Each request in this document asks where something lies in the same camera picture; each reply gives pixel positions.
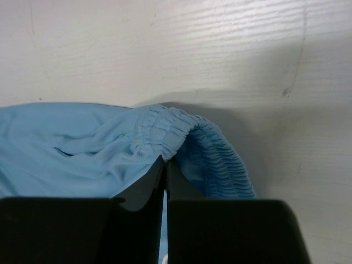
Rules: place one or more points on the light blue shorts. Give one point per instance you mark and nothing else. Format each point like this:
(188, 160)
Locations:
(76, 150)

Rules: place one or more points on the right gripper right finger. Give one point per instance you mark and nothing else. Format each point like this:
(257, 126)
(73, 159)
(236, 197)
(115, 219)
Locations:
(204, 230)

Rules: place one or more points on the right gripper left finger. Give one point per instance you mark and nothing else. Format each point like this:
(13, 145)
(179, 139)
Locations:
(122, 229)

